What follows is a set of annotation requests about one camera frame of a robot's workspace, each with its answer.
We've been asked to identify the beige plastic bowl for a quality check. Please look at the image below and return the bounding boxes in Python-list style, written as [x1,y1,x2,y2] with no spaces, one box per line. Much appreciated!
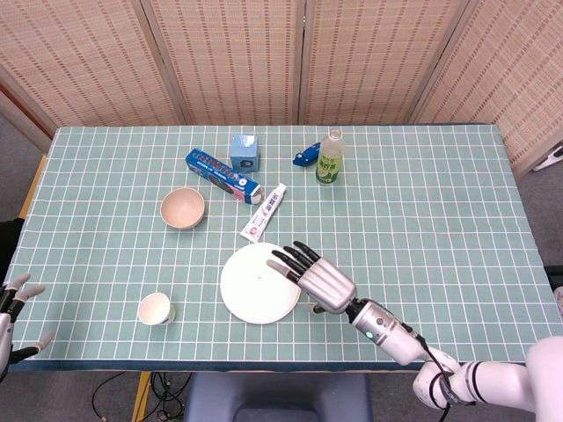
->
[159,186,206,230]

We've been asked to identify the blue wrapped packet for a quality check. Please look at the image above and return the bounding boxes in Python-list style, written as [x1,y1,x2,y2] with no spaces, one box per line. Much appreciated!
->
[292,142,324,167]

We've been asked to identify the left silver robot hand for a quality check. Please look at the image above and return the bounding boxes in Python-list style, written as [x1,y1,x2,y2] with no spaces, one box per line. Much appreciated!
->
[0,273,55,382]

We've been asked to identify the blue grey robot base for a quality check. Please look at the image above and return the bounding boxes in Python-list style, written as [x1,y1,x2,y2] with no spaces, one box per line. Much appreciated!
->
[183,372,374,422]

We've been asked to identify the blue cookie box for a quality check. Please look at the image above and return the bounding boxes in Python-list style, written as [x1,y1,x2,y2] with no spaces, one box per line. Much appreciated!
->
[184,148,262,206]

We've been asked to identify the tangled black floor cables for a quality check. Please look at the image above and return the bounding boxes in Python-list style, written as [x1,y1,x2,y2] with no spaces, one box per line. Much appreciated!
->
[91,371,193,422]

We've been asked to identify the floral print paper cup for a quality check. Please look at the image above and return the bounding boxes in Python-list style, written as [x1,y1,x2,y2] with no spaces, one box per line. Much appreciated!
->
[137,292,177,327]

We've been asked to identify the white stand foot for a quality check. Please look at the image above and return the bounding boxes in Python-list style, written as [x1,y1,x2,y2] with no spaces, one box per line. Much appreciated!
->
[532,144,563,172]

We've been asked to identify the green checkered tablecloth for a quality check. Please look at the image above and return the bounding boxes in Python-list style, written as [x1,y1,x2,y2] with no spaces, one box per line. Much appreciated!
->
[0,125,563,373]

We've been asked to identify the bamboo folding screen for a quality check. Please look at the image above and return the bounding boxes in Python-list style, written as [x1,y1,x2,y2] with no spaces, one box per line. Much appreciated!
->
[0,0,563,177]

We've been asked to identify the green iced tea bottle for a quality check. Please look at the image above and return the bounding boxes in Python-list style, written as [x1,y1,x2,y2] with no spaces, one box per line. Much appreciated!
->
[315,127,345,186]

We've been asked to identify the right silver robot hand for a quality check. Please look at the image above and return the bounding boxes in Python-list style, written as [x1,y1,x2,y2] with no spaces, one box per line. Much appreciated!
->
[266,240,357,316]

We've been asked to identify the small light blue box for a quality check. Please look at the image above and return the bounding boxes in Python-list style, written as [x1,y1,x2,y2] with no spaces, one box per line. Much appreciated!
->
[230,135,261,173]

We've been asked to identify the white paper plate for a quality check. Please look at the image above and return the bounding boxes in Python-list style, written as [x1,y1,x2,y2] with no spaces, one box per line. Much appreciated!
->
[220,242,303,325]

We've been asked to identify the white pink toothpaste tube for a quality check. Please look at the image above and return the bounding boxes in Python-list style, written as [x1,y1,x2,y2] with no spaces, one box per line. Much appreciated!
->
[239,183,288,244]

